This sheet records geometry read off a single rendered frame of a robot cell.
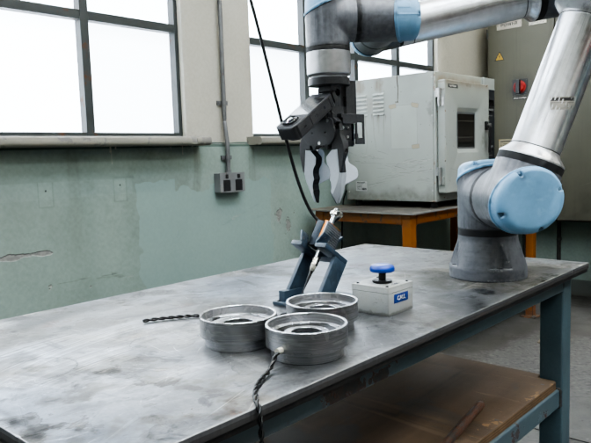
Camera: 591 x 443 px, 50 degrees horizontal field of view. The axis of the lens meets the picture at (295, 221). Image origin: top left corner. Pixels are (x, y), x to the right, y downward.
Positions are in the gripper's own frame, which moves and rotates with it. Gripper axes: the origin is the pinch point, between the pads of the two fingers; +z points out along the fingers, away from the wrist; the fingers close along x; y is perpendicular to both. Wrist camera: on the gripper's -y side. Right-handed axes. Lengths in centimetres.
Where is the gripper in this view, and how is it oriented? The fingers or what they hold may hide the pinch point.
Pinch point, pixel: (324, 195)
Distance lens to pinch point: 109.7
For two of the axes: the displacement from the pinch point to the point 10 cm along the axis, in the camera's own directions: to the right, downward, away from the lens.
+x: -7.1, -0.5, 7.0
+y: 7.0, -1.0, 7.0
